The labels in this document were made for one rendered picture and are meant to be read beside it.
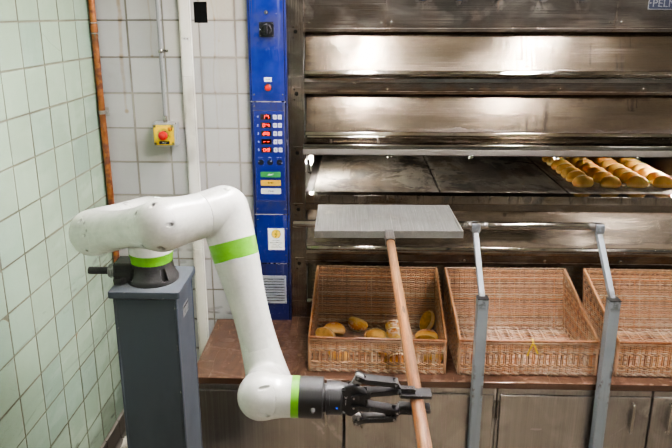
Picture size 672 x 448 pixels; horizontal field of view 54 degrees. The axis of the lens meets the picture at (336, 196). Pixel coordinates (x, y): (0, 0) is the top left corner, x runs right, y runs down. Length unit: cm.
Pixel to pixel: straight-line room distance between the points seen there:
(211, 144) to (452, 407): 150
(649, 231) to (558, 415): 95
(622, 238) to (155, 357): 210
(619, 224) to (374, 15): 144
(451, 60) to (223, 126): 102
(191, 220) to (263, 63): 142
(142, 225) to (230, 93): 148
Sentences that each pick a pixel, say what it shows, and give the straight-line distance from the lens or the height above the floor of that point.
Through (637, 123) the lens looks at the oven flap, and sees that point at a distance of 312.
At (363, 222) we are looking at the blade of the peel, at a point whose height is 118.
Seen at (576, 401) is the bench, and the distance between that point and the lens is 287.
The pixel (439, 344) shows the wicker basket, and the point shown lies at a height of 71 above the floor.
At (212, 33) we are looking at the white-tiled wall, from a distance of 291.
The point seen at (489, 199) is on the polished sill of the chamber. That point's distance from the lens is 302.
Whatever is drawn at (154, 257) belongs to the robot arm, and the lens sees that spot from 197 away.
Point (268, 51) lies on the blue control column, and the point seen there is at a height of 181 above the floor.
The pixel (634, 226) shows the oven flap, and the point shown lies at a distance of 325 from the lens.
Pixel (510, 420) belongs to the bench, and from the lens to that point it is 285.
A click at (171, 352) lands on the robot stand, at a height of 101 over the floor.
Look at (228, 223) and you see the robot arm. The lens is 158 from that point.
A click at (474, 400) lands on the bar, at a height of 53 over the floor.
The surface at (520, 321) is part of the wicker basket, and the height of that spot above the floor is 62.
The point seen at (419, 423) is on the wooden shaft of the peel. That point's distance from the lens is 148.
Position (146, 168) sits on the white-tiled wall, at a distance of 307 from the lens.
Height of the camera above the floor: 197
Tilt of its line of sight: 16 degrees down
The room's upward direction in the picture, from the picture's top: straight up
